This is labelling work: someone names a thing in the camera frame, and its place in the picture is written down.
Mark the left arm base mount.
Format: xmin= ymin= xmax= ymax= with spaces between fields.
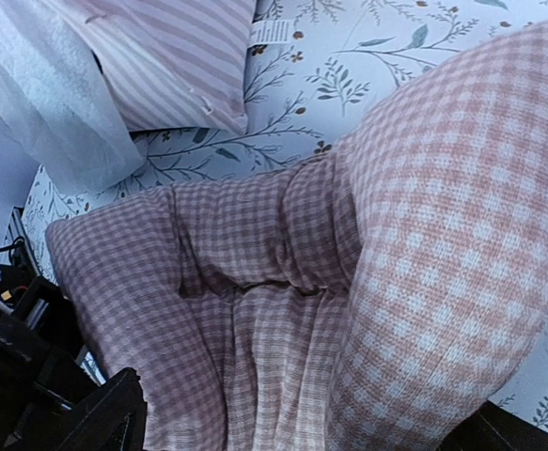
xmin=0 ymin=265 xmax=98 ymax=450

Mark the floral tablecloth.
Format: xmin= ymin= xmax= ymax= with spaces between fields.
xmin=24 ymin=1 xmax=548 ymax=449

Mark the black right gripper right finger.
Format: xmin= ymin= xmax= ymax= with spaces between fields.
xmin=442 ymin=402 xmax=548 ymax=451

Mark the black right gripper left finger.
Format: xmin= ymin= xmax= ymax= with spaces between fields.
xmin=47 ymin=367 xmax=148 ymax=450

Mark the pink gingham cushion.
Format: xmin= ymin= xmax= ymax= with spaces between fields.
xmin=46 ymin=21 xmax=548 ymax=450

